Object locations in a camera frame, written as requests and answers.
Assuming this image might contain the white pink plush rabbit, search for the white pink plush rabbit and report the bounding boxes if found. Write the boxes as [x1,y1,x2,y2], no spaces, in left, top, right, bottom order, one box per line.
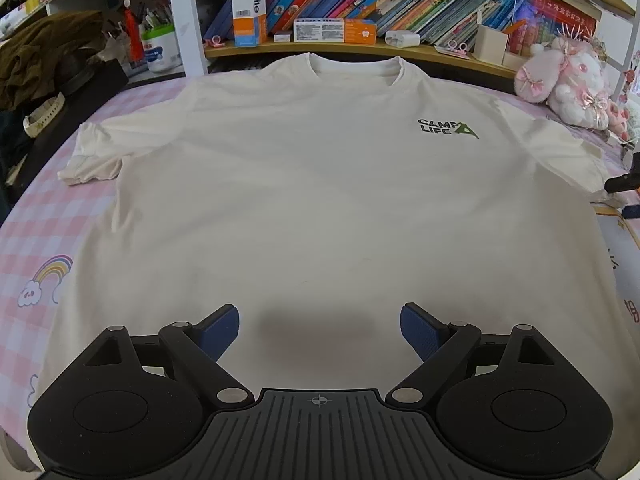
[515,35,618,128]

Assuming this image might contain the red tassel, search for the red tassel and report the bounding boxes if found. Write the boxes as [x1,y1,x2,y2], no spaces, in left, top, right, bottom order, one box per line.
[125,0,147,61]

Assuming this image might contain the cream t-shirt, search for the cream t-shirt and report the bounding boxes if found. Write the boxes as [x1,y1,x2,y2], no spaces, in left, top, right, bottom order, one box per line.
[27,52,638,463]

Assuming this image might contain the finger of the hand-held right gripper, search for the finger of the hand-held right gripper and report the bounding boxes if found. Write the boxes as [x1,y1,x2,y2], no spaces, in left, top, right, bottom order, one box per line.
[604,174,640,195]

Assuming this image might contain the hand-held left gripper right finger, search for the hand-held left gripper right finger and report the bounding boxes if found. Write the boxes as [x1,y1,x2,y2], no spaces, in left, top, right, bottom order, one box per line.
[385,302,558,406]

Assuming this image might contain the pink ring clip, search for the pink ring clip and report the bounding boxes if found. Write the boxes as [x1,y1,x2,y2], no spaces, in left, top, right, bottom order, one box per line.
[435,40,473,58]

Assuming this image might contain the pink checked printed desk mat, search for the pink checked printed desk mat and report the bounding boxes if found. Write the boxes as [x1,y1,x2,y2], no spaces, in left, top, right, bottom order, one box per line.
[0,77,640,461]

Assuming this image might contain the wooden bookshelf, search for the wooden bookshelf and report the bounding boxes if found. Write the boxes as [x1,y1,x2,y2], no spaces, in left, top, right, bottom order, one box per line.
[165,0,640,81]

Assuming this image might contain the thick red book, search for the thick red book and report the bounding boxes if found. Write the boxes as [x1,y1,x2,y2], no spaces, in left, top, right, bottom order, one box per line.
[530,0,598,41]

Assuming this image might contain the cream pen holder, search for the cream pen holder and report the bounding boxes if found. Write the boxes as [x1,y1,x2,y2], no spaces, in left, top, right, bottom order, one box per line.
[472,24,511,65]

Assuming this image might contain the cream wrist watch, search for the cream wrist watch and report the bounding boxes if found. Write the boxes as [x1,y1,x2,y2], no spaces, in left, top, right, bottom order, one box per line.
[22,92,66,137]

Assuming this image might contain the pink spotted plush toy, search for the pink spotted plush toy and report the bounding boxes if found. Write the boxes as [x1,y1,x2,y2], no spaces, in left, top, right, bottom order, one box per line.
[607,100,632,136]

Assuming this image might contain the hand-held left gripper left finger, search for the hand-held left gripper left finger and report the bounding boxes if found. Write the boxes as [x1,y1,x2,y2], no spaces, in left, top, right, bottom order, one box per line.
[82,304,256,407]

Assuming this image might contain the dark cloth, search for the dark cloth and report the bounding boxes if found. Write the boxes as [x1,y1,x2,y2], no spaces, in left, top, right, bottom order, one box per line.
[0,10,108,111]

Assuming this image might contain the tall white orange box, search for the tall white orange box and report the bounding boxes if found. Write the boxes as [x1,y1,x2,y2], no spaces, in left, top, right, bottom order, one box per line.
[230,0,268,47]

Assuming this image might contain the white tub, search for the white tub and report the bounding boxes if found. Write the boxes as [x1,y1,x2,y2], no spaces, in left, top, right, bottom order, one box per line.
[141,27,182,73]

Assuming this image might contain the flat white orange box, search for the flat white orange box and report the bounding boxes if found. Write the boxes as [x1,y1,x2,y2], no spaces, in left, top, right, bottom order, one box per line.
[293,17,377,44]

